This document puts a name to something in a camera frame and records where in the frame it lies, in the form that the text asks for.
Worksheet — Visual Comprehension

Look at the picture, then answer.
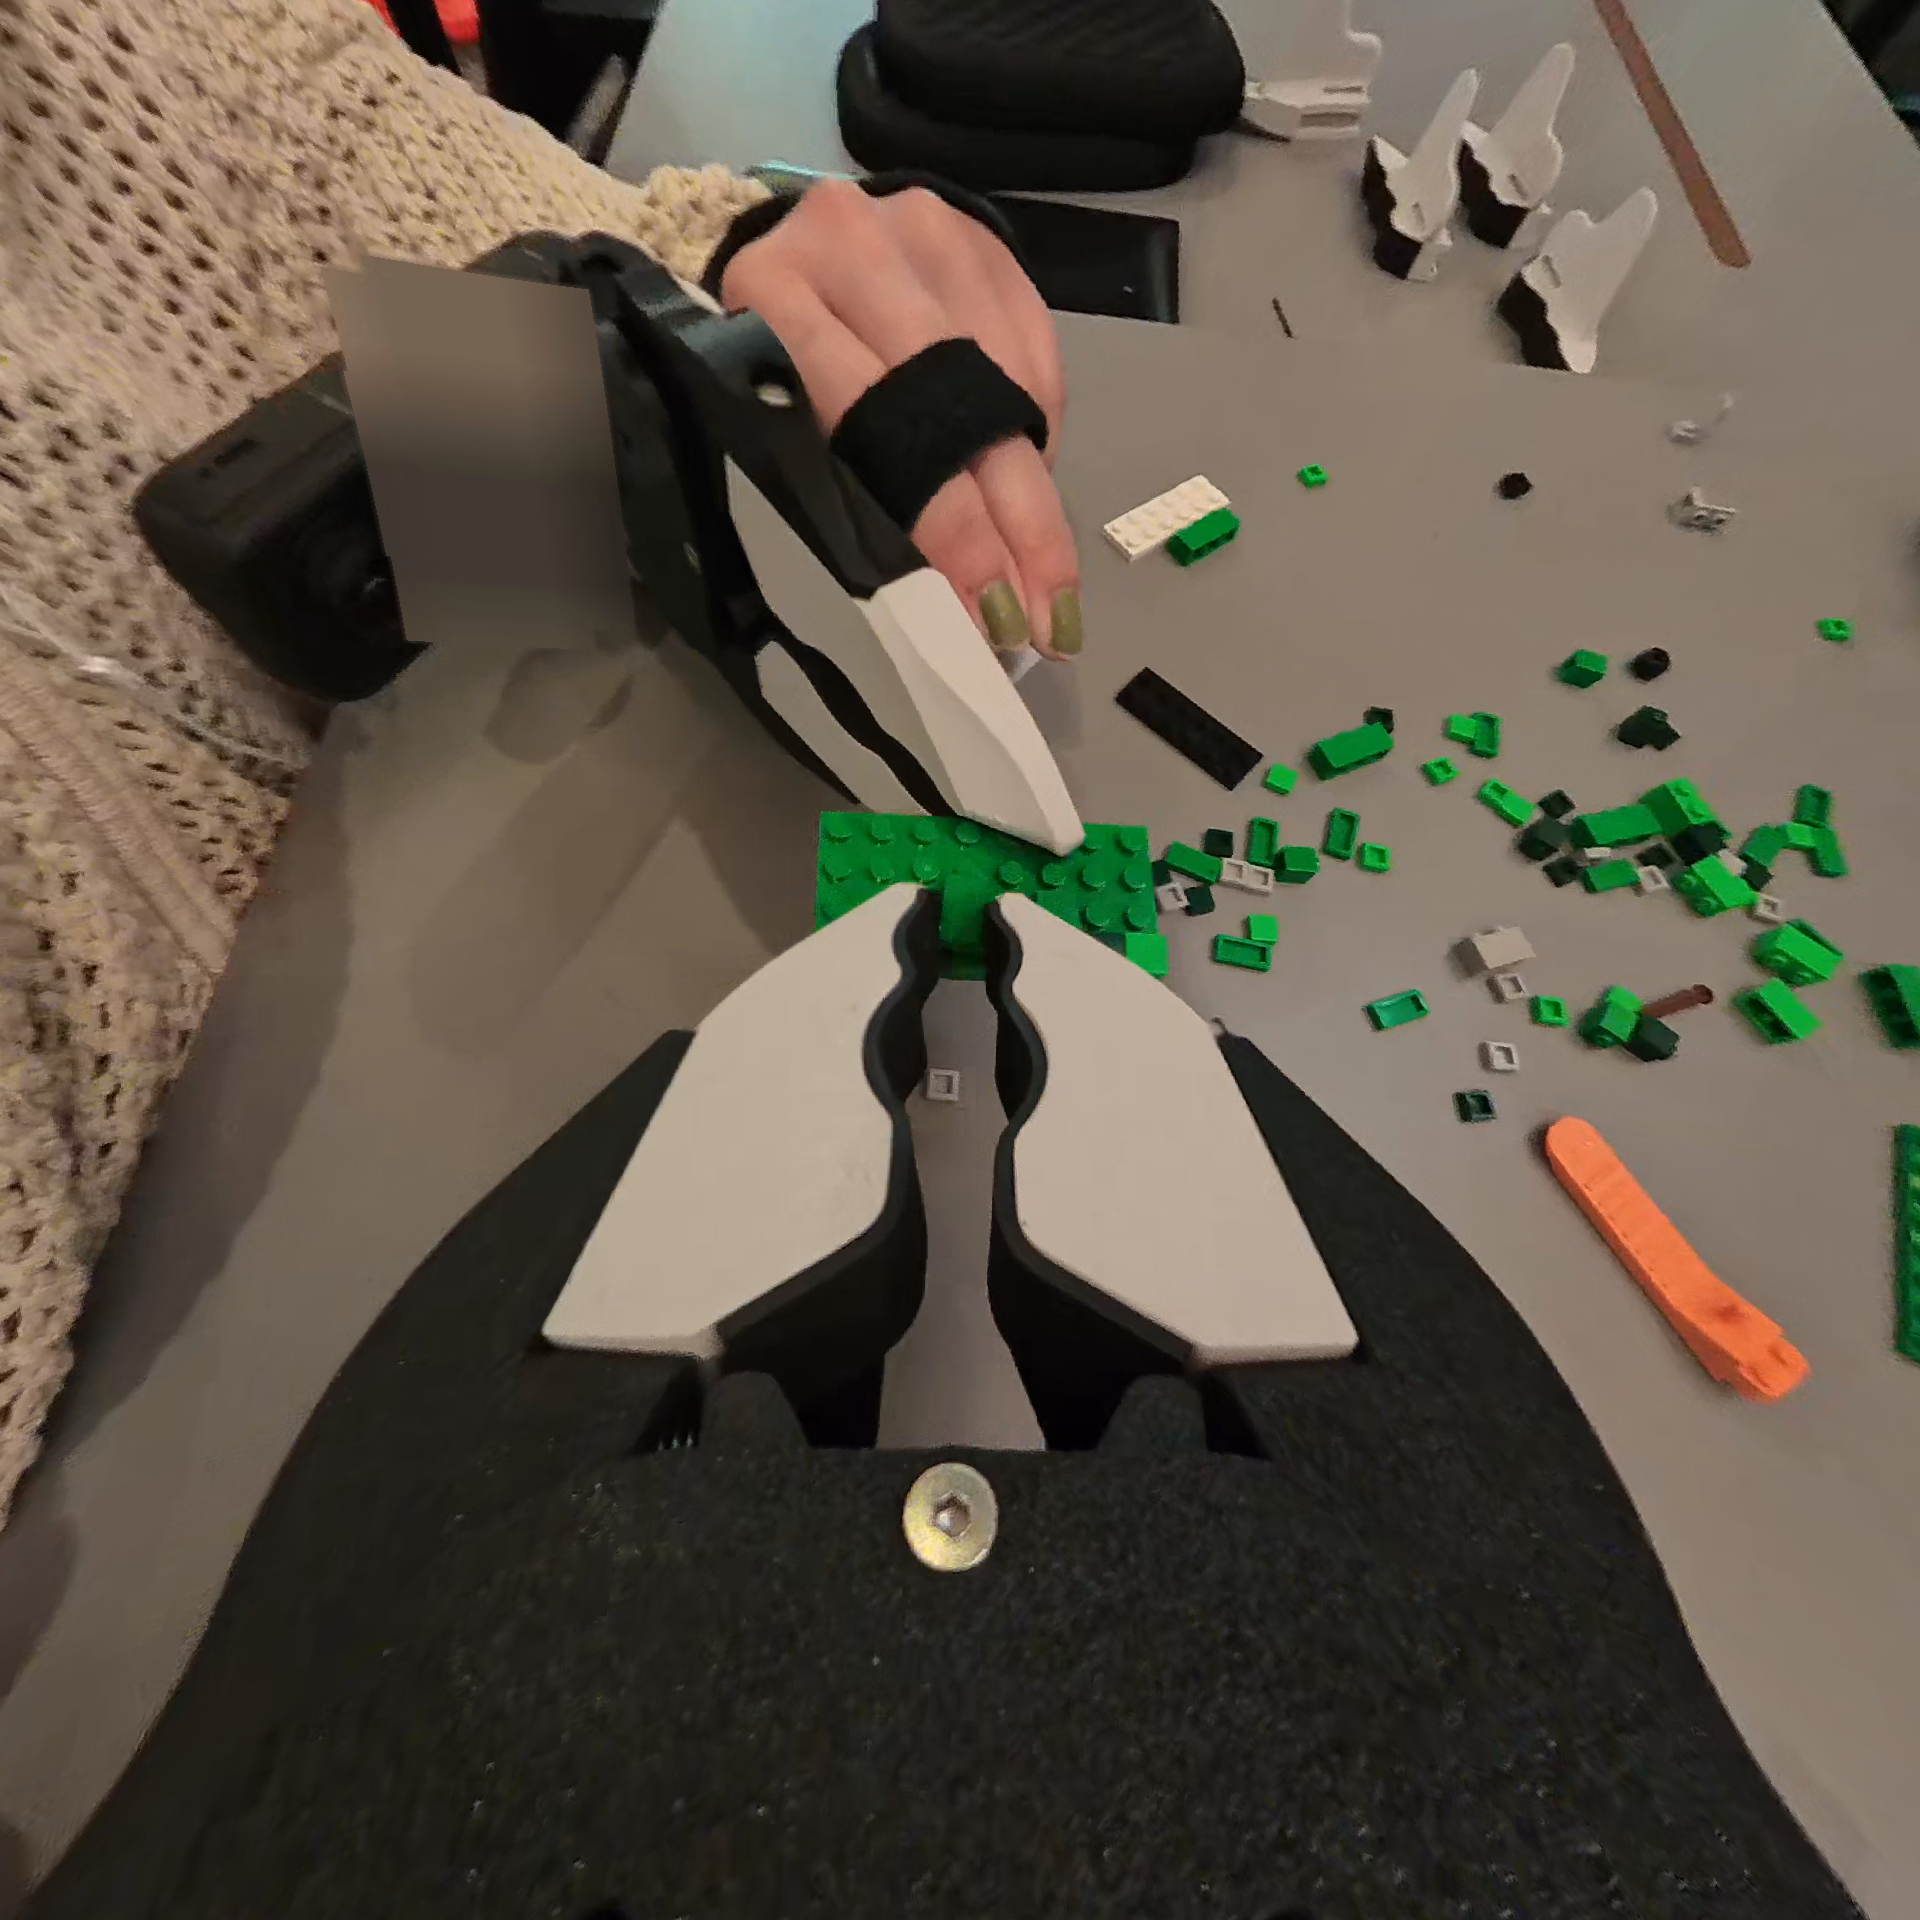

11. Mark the black lego plate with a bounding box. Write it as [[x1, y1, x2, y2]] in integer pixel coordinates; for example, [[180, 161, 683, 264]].
[[1122, 667, 1265, 792]]

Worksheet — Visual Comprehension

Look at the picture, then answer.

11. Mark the narrow green lego plate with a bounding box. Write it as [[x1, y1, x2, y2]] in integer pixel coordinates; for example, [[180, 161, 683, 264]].
[[1885, 1116, 1920, 1362]]

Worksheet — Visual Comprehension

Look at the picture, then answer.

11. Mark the pile of small lego pieces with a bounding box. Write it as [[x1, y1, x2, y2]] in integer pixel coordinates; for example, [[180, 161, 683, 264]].
[[1155, 628, 1920, 1124]]

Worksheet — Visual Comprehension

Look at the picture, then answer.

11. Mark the black padded case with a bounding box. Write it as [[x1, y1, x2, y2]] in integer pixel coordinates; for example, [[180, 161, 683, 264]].
[[834, 0, 1245, 196]]

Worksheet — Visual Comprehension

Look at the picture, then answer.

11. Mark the orange brick separator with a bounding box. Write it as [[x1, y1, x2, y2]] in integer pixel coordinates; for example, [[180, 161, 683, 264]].
[[1546, 1116, 1817, 1404]]

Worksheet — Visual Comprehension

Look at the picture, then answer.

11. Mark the person's left hand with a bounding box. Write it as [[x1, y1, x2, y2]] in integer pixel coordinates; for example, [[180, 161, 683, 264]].
[[720, 175, 1083, 667]]

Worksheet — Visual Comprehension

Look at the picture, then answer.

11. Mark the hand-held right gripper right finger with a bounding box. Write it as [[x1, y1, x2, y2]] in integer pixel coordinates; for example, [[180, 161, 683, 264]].
[[977, 893, 1363, 1368]]

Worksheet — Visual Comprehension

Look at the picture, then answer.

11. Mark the person's left forearm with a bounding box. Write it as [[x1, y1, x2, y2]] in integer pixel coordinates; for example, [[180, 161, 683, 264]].
[[0, 0, 774, 667]]

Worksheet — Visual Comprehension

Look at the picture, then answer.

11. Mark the green lego baseplate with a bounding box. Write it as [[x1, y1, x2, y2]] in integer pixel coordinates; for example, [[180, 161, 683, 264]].
[[809, 806, 1175, 982]]

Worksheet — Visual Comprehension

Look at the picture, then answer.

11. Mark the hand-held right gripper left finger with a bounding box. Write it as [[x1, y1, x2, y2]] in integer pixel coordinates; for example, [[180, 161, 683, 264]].
[[542, 882, 925, 1362]]

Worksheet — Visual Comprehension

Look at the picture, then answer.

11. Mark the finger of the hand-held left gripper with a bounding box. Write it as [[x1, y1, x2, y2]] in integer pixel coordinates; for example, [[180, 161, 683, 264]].
[[730, 453, 1083, 858], [753, 636, 965, 817]]

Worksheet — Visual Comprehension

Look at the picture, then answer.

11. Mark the white lego plate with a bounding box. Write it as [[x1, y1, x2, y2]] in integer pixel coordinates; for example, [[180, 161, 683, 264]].
[[1105, 480, 1230, 561]]

